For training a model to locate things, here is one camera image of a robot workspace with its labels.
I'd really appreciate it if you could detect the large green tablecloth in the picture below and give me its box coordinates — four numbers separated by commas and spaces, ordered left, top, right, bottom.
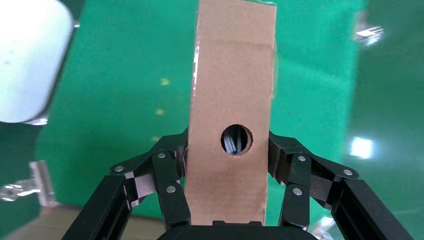
34, 0, 367, 233

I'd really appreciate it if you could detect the small brown cardboard box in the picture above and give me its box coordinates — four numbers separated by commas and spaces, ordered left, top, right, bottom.
183, 0, 278, 227

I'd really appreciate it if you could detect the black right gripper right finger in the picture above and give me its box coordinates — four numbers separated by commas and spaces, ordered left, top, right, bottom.
268, 131, 415, 240

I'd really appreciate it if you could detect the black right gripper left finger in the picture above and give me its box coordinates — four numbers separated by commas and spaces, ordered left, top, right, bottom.
62, 129, 192, 240

